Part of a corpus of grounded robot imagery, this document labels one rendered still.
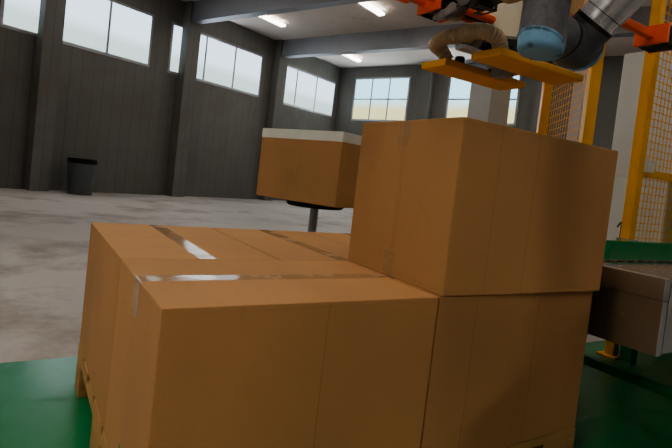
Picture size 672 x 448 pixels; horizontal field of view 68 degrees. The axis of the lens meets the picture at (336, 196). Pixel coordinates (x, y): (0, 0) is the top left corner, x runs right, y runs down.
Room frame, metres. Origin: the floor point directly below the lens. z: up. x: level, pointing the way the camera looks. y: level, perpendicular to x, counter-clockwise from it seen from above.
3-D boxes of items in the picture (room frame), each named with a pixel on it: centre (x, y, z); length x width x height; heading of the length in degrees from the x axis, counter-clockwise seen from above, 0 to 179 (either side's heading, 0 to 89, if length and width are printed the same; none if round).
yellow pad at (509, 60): (1.34, -0.47, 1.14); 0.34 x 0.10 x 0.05; 122
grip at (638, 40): (1.36, -0.81, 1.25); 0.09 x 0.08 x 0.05; 32
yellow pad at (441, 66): (1.50, -0.37, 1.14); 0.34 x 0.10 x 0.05; 122
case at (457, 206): (1.42, -0.41, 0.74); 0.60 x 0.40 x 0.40; 121
